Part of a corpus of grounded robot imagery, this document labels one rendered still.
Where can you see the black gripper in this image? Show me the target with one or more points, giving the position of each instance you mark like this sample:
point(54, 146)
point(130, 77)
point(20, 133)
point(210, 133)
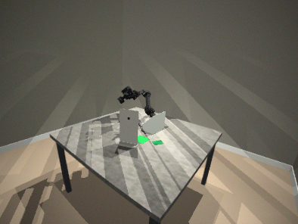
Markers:
point(127, 95)

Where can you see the green square marking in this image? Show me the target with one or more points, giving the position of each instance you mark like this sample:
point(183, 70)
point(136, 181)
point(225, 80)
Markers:
point(142, 139)

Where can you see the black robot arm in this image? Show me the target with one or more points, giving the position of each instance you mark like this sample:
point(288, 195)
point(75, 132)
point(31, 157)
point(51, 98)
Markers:
point(148, 109)

